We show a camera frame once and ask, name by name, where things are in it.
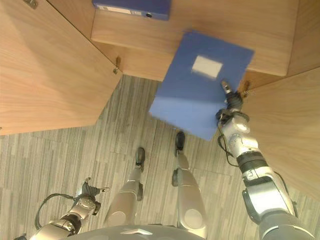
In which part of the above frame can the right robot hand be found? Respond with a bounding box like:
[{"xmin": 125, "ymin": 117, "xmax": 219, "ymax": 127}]
[{"xmin": 220, "ymin": 79, "xmax": 245, "ymax": 113}]

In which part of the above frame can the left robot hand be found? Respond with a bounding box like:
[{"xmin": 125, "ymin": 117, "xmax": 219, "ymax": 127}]
[{"xmin": 79, "ymin": 176, "xmax": 111, "ymax": 200}]

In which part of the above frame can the blue folder white label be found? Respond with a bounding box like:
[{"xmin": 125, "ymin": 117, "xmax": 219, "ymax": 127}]
[{"xmin": 148, "ymin": 30, "xmax": 256, "ymax": 142}]

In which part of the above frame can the wooden cabinet door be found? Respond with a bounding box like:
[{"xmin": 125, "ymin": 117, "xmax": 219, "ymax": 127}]
[
  {"xmin": 0, "ymin": 0, "xmax": 124, "ymax": 136},
  {"xmin": 238, "ymin": 66, "xmax": 320, "ymax": 201}
]

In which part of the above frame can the wooden office cabinet body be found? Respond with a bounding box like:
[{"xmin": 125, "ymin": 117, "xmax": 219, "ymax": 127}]
[{"xmin": 46, "ymin": 0, "xmax": 320, "ymax": 91}]

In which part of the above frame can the left silver robot leg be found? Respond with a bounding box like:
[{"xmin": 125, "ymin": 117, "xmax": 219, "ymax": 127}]
[{"xmin": 103, "ymin": 147, "xmax": 147, "ymax": 227}]

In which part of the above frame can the grey robot torso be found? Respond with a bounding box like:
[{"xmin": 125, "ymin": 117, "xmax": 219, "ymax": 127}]
[{"xmin": 56, "ymin": 223, "xmax": 209, "ymax": 240}]

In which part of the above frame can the blue lever arch binder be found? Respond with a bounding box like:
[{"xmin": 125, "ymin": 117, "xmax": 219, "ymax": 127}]
[{"xmin": 91, "ymin": 0, "xmax": 173, "ymax": 22}]

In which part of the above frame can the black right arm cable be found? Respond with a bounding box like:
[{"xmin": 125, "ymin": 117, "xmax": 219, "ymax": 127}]
[{"xmin": 216, "ymin": 134, "xmax": 241, "ymax": 166}]

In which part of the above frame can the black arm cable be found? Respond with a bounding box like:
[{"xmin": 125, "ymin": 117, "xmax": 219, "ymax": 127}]
[
  {"xmin": 216, "ymin": 134, "xmax": 241, "ymax": 166},
  {"xmin": 34, "ymin": 192, "xmax": 81, "ymax": 231}
]

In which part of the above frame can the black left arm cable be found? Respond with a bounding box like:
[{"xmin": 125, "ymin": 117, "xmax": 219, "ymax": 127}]
[{"xmin": 34, "ymin": 192, "xmax": 81, "ymax": 231}]

